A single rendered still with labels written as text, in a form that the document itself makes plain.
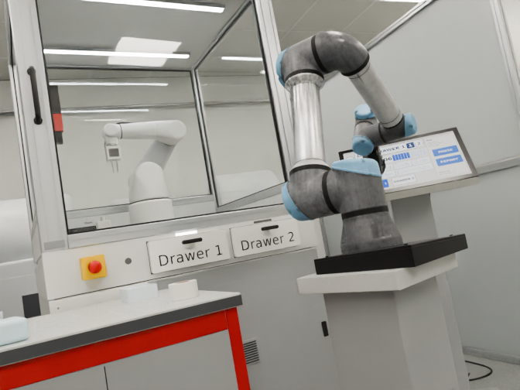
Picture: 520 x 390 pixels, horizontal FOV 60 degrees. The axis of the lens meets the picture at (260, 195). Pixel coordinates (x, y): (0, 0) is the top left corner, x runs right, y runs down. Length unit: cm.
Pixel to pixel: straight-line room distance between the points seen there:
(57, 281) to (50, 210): 22
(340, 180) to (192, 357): 53
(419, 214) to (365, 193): 93
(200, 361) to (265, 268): 79
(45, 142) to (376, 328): 115
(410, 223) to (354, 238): 94
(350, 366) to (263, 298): 68
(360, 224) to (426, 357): 33
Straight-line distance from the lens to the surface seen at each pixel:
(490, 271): 277
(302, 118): 128
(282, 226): 180
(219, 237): 168
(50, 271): 157
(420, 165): 200
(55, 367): 99
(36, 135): 163
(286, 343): 183
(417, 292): 112
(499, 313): 281
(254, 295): 175
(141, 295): 133
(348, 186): 112
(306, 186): 118
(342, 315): 113
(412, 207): 202
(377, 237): 110
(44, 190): 159
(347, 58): 135
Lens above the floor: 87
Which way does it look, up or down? 5 degrees up
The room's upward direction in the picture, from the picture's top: 10 degrees counter-clockwise
